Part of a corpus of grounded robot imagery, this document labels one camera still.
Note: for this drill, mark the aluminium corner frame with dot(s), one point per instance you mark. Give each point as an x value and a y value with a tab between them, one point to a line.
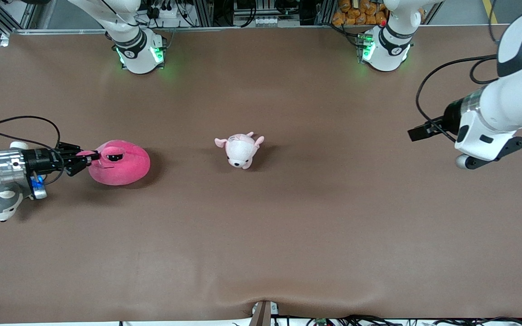
16	18

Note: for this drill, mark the grey white husky plush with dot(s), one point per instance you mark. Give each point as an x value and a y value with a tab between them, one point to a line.
2	203

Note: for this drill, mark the orange snack pile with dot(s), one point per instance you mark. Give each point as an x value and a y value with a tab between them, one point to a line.
360	12

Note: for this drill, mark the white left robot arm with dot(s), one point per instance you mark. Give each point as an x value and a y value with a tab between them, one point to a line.
514	99

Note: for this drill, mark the aluminium frame post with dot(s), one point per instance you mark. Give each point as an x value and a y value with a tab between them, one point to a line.
203	12
325	11

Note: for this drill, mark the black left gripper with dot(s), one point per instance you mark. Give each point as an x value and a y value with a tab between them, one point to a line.
451	117

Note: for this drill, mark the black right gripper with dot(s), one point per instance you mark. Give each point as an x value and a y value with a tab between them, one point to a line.
42	160

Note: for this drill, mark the aluminium table edge rail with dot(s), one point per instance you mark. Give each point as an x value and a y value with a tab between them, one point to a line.
265	28

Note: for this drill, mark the small white pink plush dog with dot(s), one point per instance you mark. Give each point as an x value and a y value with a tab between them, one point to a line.
240	154

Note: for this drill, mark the white power strip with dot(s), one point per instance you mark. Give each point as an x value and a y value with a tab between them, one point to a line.
166	11

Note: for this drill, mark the white connector block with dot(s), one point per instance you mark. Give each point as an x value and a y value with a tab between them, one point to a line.
270	21

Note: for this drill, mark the pink plush toy with sunglasses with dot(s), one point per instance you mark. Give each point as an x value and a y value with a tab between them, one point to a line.
125	167

